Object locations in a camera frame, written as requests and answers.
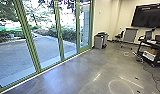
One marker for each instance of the black mesh chair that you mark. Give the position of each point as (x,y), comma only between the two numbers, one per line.
(119,36)

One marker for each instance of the black wall screen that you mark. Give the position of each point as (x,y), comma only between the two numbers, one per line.
(149,15)

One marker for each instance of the grey bin green lid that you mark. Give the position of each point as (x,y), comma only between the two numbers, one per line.
(106,38)

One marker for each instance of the green glass door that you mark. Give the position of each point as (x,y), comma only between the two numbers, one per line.
(85,25)

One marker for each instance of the grey back chair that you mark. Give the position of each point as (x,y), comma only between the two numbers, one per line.
(130,35)

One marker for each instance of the black wheeled cart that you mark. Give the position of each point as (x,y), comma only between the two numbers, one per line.
(151,48)

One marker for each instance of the grey bin black lid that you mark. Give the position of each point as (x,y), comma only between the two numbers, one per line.
(99,41)

